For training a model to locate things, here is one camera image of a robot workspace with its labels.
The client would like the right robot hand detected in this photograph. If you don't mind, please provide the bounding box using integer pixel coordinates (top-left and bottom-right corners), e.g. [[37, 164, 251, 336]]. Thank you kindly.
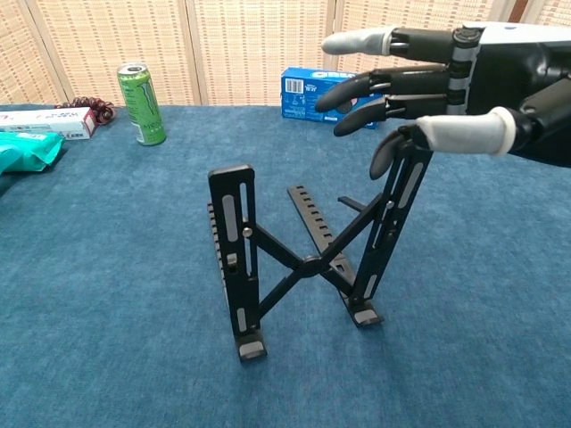
[[314, 21, 571, 179]]

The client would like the black folding laptop stand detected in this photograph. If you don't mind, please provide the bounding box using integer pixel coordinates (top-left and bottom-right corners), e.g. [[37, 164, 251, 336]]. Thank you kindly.
[[206, 128, 434, 363]]

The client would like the blue Oreo cookie box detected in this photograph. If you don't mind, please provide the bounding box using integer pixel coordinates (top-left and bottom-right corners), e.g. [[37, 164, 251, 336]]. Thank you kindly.
[[280, 66, 387, 130]]

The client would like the bamboo folding screen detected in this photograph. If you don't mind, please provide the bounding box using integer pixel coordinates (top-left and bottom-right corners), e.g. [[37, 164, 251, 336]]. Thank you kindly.
[[0, 0, 571, 108]]

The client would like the green drink can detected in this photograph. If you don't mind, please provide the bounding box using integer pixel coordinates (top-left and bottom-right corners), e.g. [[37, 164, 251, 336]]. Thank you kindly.
[[116, 62, 168, 147]]

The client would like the blue table mat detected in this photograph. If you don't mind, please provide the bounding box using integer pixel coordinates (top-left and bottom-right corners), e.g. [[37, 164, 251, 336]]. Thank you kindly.
[[0, 104, 571, 428]]

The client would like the white toothpaste box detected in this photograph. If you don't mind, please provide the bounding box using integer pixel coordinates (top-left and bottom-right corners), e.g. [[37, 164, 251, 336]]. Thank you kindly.
[[0, 106, 98, 141]]

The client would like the teal wet wipes pack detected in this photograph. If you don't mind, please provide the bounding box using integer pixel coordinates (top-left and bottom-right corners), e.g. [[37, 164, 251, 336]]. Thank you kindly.
[[0, 130, 67, 173]]

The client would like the dark red coiled cord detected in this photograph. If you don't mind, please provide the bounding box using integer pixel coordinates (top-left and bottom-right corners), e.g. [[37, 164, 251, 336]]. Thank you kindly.
[[54, 95, 118, 126]]

